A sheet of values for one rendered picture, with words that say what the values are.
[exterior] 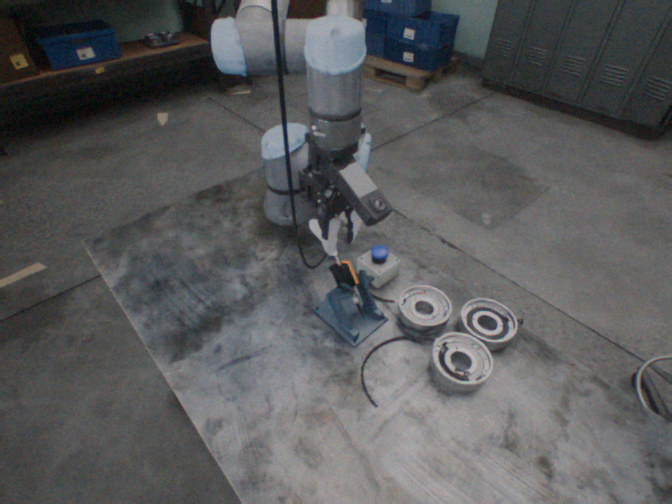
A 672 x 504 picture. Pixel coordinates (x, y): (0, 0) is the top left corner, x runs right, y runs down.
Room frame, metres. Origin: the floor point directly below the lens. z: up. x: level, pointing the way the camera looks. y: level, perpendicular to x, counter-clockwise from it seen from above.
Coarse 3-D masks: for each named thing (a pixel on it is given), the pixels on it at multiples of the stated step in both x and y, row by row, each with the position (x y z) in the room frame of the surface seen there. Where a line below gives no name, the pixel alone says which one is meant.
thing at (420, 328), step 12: (408, 288) 0.55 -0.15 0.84; (420, 288) 0.55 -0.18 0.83; (432, 288) 0.55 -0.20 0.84; (420, 300) 0.52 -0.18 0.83; (432, 300) 0.52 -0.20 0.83; (444, 300) 0.52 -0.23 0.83; (432, 312) 0.50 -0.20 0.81; (444, 312) 0.49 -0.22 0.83; (408, 324) 0.47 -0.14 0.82; (420, 324) 0.45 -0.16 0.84; (432, 324) 0.45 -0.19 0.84; (444, 324) 0.46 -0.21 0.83
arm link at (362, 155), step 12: (324, 0) 0.97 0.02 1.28; (336, 0) 0.95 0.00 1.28; (348, 0) 0.95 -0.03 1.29; (360, 0) 0.97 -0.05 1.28; (324, 12) 0.97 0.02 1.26; (336, 12) 0.94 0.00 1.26; (348, 12) 0.94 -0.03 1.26; (360, 12) 0.96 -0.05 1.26; (360, 144) 0.85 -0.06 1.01; (360, 156) 0.83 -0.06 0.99
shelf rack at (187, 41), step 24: (0, 0) 2.91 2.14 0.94; (24, 0) 2.99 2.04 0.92; (48, 0) 3.08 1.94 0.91; (120, 48) 3.65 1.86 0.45; (144, 48) 3.65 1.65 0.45; (168, 48) 3.65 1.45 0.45; (192, 48) 3.69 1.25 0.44; (48, 72) 3.05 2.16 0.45; (72, 72) 3.05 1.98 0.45; (96, 72) 3.15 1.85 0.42; (120, 72) 3.27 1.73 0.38; (216, 72) 3.84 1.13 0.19; (0, 96) 2.72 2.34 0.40; (24, 96) 2.81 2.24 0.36; (0, 144) 2.62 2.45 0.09
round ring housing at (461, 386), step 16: (448, 336) 0.43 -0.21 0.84; (464, 336) 0.43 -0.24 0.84; (432, 352) 0.39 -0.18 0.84; (448, 352) 0.40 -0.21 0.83; (464, 352) 0.40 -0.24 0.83; (480, 352) 0.40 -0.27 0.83; (432, 368) 0.37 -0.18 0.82; (448, 384) 0.34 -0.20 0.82; (464, 384) 0.33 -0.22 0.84; (480, 384) 0.33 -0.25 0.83
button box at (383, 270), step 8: (360, 256) 0.64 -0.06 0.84; (368, 256) 0.64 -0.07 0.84; (392, 256) 0.64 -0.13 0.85; (360, 264) 0.62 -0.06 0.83; (368, 264) 0.61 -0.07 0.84; (376, 264) 0.61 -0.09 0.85; (384, 264) 0.61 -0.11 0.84; (392, 264) 0.61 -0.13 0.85; (368, 272) 0.60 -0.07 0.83; (376, 272) 0.59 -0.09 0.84; (384, 272) 0.59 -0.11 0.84; (392, 272) 0.61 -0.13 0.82; (376, 280) 0.59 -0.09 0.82; (384, 280) 0.59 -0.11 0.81
